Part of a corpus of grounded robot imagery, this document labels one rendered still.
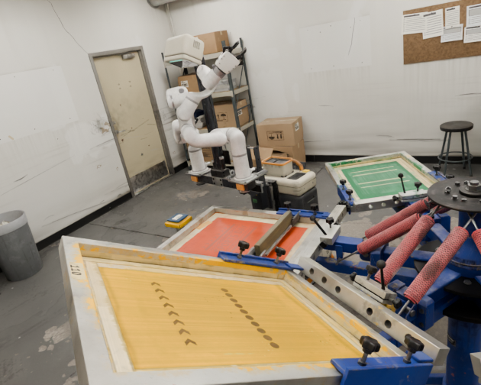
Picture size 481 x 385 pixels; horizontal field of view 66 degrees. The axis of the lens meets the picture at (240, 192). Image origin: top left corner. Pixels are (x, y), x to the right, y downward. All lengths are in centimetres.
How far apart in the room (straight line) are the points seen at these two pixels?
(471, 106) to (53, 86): 512
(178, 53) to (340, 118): 373
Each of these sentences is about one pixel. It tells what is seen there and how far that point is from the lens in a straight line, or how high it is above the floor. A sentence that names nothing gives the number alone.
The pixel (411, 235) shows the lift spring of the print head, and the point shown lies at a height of 121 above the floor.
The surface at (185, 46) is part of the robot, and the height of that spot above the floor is 196.
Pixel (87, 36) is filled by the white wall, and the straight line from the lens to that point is 578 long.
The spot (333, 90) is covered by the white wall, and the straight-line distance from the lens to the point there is 561.
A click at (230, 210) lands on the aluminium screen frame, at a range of 234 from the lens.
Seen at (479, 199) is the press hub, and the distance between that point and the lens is 149.
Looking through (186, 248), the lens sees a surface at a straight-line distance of 209.
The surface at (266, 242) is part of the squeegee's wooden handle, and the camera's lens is 181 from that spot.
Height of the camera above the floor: 195
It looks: 22 degrees down
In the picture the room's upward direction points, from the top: 11 degrees counter-clockwise
